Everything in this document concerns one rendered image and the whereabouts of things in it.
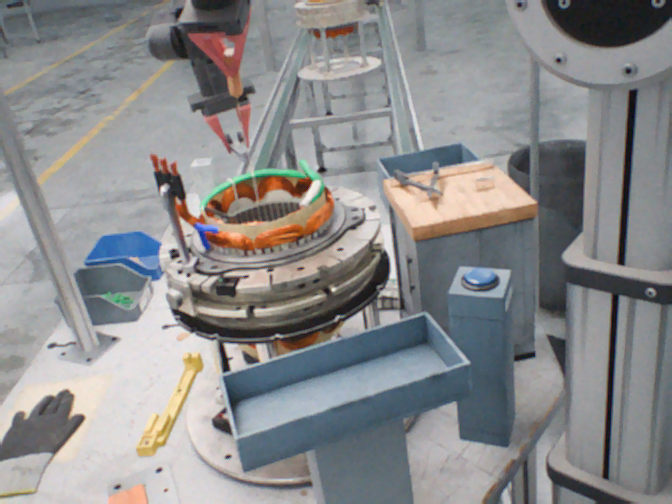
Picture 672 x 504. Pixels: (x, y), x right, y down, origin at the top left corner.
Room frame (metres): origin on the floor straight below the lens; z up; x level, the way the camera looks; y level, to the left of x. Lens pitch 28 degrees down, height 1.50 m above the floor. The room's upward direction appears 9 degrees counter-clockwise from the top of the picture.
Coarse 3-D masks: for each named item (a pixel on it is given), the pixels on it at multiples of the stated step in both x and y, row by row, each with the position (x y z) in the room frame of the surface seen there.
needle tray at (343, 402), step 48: (384, 336) 0.64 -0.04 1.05; (432, 336) 0.63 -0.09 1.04; (240, 384) 0.60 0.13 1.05; (288, 384) 0.61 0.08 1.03; (336, 384) 0.60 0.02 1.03; (384, 384) 0.58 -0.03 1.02; (432, 384) 0.54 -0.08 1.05; (240, 432) 0.54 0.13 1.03; (288, 432) 0.50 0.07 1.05; (336, 432) 0.51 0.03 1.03; (384, 432) 0.54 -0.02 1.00; (336, 480) 0.53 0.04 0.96; (384, 480) 0.54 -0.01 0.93
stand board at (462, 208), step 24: (384, 192) 1.06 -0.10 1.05; (408, 192) 1.00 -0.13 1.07; (456, 192) 0.97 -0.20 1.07; (480, 192) 0.96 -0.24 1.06; (504, 192) 0.94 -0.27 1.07; (408, 216) 0.91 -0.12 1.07; (432, 216) 0.90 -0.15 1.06; (456, 216) 0.89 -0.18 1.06; (480, 216) 0.88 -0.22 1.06; (504, 216) 0.89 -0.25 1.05; (528, 216) 0.89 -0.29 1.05
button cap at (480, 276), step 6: (468, 270) 0.76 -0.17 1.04; (474, 270) 0.76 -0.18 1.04; (480, 270) 0.76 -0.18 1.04; (486, 270) 0.76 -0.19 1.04; (492, 270) 0.76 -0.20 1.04; (468, 276) 0.75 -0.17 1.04; (474, 276) 0.75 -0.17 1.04; (480, 276) 0.74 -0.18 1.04; (486, 276) 0.74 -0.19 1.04; (492, 276) 0.74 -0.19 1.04; (468, 282) 0.74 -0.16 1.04; (474, 282) 0.74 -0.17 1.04; (480, 282) 0.73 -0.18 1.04; (486, 282) 0.73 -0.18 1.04; (492, 282) 0.73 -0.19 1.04
